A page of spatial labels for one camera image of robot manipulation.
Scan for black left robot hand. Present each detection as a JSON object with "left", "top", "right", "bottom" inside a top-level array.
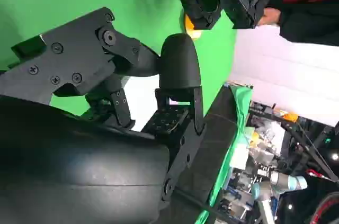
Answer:
[{"left": 179, "top": 0, "right": 273, "bottom": 30}]

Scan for person's hand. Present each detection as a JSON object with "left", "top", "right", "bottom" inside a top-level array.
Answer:
[{"left": 258, "top": 7, "right": 282, "bottom": 26}]

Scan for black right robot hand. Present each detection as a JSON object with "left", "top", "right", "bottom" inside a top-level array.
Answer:
[{"left": 0, "top": 7, "right": 238, "bottom": 224}]

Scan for red cable loop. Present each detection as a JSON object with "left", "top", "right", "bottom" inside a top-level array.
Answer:
[{"left": 308, "top": 192, "right": 339, "bottom": 224}]

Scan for black metal frame struts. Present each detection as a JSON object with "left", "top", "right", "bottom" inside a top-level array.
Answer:
[{"left": 248, "top": 104, "right": 339, "bottom": 182}]

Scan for orange and white bread roll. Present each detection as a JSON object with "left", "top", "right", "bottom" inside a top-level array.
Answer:
[{"left": 183, "top": 0, "right": 205, "bottom": 40}]

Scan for cluttered workbench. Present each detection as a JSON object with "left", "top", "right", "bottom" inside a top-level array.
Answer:
[{"left": 222, "top": 122, "right": 288, "bottom": 224}]

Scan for person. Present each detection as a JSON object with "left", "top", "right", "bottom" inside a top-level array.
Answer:
[{"left": 258, "top": 0, "right": 339, "bottom": 48}]

